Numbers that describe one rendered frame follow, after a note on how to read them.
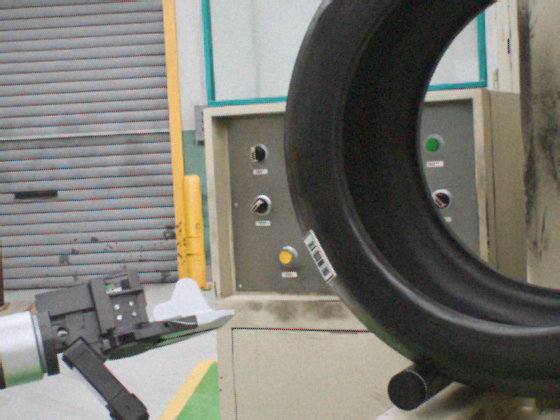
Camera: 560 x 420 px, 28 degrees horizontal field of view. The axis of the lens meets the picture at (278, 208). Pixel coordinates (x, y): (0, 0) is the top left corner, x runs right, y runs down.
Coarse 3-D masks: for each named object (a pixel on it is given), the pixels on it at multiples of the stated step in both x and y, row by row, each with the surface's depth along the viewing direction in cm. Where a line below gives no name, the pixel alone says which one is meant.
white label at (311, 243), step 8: (312, 232) 130; (304, 240) 133; (312, 240) 131; (312, 248) 132; (320, 248) 130; (312, 256) 133; (320, 256) 131; (320, 264) 132; (328, 264) 129; (320, 272) 133; (328, 272) 130; (328, 280) 132
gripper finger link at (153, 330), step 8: (168, 320) 122; (176, 320) 122; (184, 320) 122; (192, 320) 123; (144, 328) 121; (152, 328) 120; (160, 328) 120; (168, 328) 121; (176, 328) 121; (184, 328) 122; (192, 328) 122; (128, 336) 121; (136, 336) 120; (144, 336) 120; (152, 336) 120
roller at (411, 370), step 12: (408, 372) 129; (420, 372) 130; (396, 384) 129; (408, 384) 128; (420, 384) 128; (432, 384) 131; (444, 384) 135; (396, 396) 129; (408, 396) 128; (420, 396) 128; (432, 396) 132; (408, 408) 128
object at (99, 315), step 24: (72, 288) 123; (96, 288) 121; (120, 288) 124; (48, 312) 121; (72, 312) 122; (96, 312) 122; (120, 312) 122; (144, 312) 123; (48, 336) 119; (72, 336) 121; (96, 336) 122; (120, 336) 121; (48, 360) 119
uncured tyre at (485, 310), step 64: (384, 0) 123; (448, 0) 148; (320, 64) 128; (384, 64) 151; (320, 128) 128; (384, 128) 153; (320, 192) 129; (384, 192) 153; (384, 256) 149; (448, 256) 151; (384, 320) 127; (448, 320) 123; (512, 320) 147; (512, 384) 123
